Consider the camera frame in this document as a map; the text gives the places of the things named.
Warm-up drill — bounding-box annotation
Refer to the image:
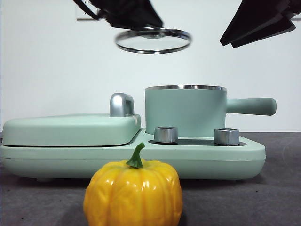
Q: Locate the glass lid with green knob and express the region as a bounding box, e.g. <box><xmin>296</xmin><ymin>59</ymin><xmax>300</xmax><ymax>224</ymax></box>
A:
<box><xmin>114</xmin><ymin>26</ymin><xmax>192</xmax><ymax>55</ymax></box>

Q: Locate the yellow pumpkin with green stem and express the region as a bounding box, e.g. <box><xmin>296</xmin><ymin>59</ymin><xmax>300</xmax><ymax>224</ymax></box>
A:
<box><xmin>83</xmin><ymin>142</ymin><xmax>183</xmax><ymax>226</ymax></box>

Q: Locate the mint green cooker base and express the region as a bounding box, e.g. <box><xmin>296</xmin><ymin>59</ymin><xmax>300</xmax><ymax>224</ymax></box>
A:
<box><xmin>0</xmin><ymin>128</ymin><xmax>267</xmax><ymax>183</ymax></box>

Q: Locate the silver grill cover handle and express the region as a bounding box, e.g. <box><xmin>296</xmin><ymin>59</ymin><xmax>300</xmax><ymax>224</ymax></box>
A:
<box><xmin>109</xmin><ymin>93</ymin><xmax>135</xmax><ymax>118</ymax></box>

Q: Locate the white wall socket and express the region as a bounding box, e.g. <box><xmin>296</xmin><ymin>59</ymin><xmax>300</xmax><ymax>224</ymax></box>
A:
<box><xmin>76</xmin><ymin>2</ymin><xmax>99</xmax><ymax>22</ymax></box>

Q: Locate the mint green hinged grill cover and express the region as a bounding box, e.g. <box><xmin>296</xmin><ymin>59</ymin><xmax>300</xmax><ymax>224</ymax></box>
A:
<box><xmin>2</xmin><ymin>113</ymin><xmax>142</xmax><ymax>147</ymax></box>

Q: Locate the mint green pot with handle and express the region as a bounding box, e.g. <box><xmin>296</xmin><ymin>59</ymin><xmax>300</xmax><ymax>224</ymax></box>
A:
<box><xmin>144</xmin><ymin>84</ymin><xmax>277</xmax><ymax>139</ymax></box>

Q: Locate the black cable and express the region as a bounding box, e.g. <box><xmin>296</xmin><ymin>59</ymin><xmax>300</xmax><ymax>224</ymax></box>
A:
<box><xmin>72</xmin><ymin>0</ymin><xmax>104</xmax><ymax>21</ymax></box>

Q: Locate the silver control knob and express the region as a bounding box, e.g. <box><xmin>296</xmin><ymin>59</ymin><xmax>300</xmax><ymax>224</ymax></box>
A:
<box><xmin>214</xmin><ymin>128</ymin><xmax>240</xmax><ymax>145</ymax></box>
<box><xmin>154</xmin><ymin>126</ymin><xmax>179</xmax><ymax>144</ymax></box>

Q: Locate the black control panel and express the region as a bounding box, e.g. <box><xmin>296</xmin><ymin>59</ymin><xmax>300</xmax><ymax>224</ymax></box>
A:
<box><xmin>148</xmin><ymin>139</ymin><xmax>241</xmax><ymax>146</ymax></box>

